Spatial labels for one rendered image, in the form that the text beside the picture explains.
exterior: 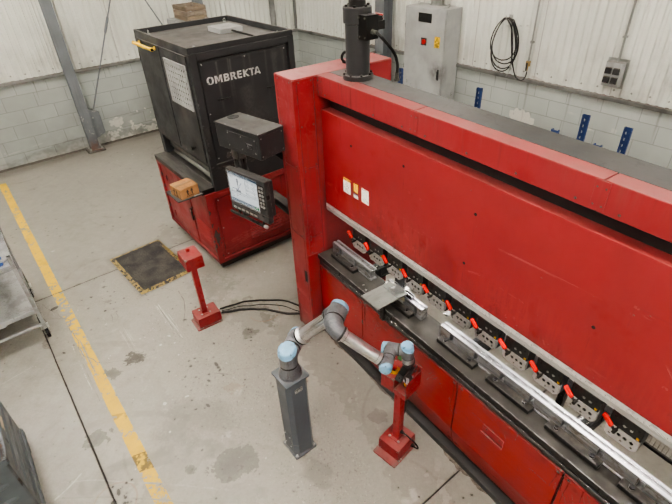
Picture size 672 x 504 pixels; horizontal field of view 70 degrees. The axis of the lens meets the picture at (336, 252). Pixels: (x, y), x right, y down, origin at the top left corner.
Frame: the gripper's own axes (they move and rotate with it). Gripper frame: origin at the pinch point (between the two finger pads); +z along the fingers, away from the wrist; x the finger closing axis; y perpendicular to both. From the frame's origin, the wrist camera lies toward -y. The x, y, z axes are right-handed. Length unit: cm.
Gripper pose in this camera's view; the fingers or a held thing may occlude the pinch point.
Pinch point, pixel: (405, 383)
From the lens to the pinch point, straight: 317.1
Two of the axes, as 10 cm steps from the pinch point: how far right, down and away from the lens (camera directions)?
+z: 1.0, 7.8, 6.2
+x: -7.2, -3.8, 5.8
